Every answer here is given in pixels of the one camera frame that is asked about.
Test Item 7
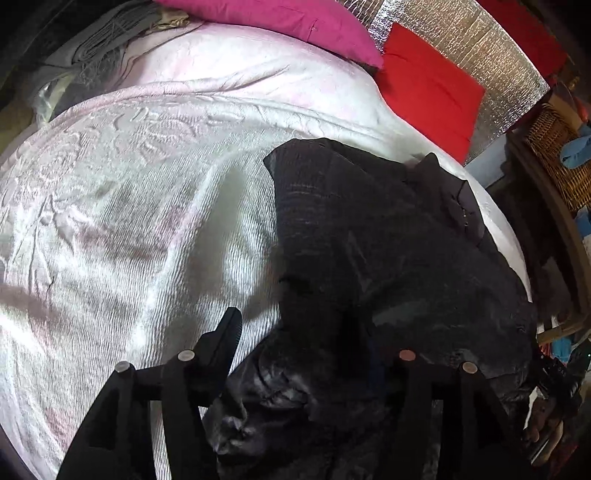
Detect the blue cloth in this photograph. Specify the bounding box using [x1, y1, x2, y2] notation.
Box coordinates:
[560, 136, 591, 167]

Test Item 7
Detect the person's right hand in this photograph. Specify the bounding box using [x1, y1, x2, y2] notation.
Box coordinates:
[524, 399, 564, 462]

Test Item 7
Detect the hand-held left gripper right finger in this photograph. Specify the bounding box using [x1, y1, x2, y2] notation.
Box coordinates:
[392, 348, 527, 480]

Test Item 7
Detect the dark navy quilted jacket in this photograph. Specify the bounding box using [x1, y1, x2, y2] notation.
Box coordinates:
[203, 137, 539, 480]

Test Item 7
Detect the silver foil insulation panel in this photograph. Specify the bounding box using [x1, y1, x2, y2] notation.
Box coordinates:
[332, 0, 552, 164]

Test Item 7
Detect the grey cloth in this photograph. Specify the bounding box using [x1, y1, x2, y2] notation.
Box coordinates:
[37, 0, 162, 121]

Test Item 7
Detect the red pillow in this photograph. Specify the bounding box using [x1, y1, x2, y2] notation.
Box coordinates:
[379, 23, 485, 162]

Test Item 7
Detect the white textured blanket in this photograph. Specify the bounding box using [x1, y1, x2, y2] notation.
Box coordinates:
[0, 23, 532, 480]

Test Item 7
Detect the red cloth on railing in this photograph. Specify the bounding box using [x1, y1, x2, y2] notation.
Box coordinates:
[480, 0, 568, 84]

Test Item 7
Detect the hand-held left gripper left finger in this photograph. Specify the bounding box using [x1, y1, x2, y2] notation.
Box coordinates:
[55, 307, 243, 480]

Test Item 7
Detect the wicker basket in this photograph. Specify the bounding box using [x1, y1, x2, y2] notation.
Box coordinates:
[526, 104, 591, 213]

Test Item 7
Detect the pink pillow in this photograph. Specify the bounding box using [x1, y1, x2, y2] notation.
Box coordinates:
[154, 0, 384, 70]

